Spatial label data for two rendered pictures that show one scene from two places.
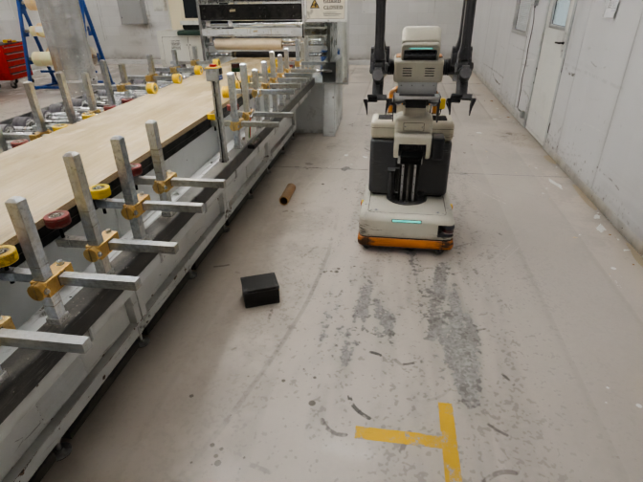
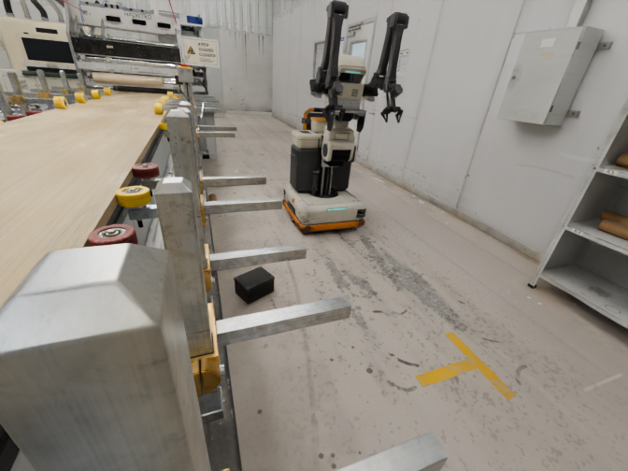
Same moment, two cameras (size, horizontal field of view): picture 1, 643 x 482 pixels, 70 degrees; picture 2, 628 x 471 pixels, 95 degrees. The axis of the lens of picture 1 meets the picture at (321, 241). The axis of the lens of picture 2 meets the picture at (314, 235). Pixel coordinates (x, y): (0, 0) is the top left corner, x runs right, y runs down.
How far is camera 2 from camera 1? 1.18 m
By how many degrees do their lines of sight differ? 28
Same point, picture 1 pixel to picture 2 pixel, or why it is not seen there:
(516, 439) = (504, 342)
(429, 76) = (353, 95)
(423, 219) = (347, 206)
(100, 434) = not seen: outside the picture
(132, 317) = not seen: hidden behind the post
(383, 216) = (320, 207)
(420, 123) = (346, 134)
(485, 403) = (468, 323)
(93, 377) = not seen: hidden behind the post
